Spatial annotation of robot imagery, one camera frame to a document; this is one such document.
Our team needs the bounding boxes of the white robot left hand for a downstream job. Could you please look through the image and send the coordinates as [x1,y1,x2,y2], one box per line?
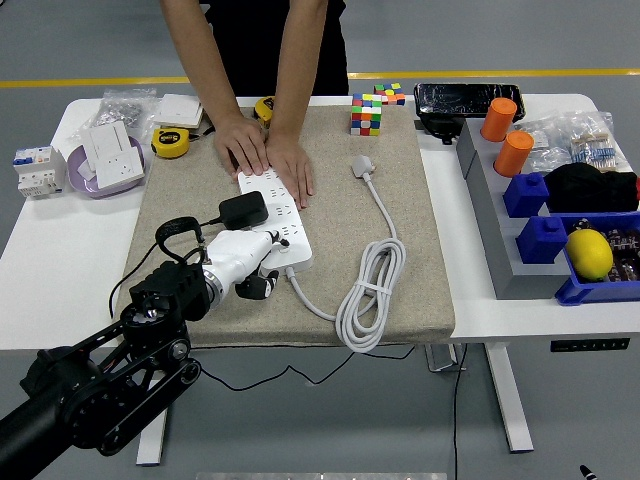
[203,228,291,302]

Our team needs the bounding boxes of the person's right hand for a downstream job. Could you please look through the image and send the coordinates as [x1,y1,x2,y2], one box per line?
[213,109,271,181]

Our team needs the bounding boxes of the person's left hand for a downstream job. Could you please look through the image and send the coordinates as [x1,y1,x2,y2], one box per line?
[263,129,316,211]

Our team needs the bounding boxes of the black power adapter plug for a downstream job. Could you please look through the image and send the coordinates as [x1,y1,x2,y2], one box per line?
[218,190,270,232]

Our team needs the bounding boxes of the white power strip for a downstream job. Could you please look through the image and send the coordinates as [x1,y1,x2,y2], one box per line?
[236,168,315,277]

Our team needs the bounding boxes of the black adapter cord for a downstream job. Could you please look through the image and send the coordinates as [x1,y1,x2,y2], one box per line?
[108,214,419,394]

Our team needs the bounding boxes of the grey-brown mat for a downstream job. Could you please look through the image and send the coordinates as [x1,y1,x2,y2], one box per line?
[114,104,457,351]

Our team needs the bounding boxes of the large Rubik's cube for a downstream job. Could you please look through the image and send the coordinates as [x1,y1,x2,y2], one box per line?
[349,93,384,137]

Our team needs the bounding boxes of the white table leg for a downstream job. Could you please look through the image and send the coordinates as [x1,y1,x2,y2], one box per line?
[483,343,535,455]
[135,407,171,467]

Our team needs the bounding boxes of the person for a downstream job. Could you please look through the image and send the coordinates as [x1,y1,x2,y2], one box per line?
[199,0,350,97]

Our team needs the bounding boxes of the small Rubik's cube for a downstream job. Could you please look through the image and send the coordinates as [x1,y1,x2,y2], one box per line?
[373,82,407,107]

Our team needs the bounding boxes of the clear bag of screws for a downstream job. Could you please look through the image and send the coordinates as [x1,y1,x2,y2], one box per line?
[67,88,160,141]

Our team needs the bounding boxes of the black table control panel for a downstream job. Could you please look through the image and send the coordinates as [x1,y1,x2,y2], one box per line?
[549,338,631,354]

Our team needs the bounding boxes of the black plastic holder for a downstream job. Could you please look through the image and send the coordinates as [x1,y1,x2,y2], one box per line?
[416,113,466,146]

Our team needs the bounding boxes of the purple bowl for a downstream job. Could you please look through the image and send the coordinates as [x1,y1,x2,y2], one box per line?
[66,135,147,200]

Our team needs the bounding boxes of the blue plastic bin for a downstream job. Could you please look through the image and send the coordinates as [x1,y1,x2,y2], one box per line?
[553,210,640,307]

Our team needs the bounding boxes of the black plastic-wrapped tray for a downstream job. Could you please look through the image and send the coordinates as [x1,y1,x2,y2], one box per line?
[413,82,527,124]

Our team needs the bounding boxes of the white circuit breaker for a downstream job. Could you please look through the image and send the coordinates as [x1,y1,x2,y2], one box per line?
[13,145,68,201]

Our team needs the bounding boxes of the grey stepped stand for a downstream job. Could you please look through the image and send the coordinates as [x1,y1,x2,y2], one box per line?
[455,118,576,301]

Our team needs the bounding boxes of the orange cylinder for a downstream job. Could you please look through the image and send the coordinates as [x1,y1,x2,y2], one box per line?
[493,130,536,179]
[480,97,518,143]

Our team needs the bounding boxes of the yellow lemon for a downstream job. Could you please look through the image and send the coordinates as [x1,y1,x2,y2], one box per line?
[565,229,615,282]

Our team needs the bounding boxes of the dark electronic parts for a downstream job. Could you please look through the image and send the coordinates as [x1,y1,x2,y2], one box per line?
[599,227,640,282]

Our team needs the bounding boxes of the blue block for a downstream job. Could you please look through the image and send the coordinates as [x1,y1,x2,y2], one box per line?
[515,215,570,266]
[502,172,551,219]

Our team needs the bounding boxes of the clear plastic bag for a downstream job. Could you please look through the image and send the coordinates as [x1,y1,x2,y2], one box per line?
[517,117,576,175]

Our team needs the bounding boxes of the black cloth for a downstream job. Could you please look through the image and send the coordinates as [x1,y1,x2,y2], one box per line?
[543,162,640,215]

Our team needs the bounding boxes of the clear bag of resistors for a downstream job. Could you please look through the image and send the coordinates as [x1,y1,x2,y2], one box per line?
[568,111,633,174]

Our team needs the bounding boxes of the white power strip cord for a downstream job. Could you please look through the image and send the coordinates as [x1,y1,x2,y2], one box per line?
[284,154,407,354]

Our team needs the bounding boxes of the yellow tape measure with lanyard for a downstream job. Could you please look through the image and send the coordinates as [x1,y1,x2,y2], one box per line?
[150,124,217,160]

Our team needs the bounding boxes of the white switch box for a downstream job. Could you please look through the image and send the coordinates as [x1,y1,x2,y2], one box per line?
[152,93,206,130]

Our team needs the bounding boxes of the white wall socket panel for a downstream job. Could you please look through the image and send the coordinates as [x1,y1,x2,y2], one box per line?
[94,146,147,190]

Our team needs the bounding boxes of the white blank switch plate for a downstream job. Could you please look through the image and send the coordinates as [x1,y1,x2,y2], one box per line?
[81,122,135,169]

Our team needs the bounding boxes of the black hanging cable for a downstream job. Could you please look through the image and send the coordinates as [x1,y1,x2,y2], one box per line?
[451,344,469,480]

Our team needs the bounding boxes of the metal under-table bracket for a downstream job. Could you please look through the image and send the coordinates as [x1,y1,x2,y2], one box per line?
[424,343,467,373]

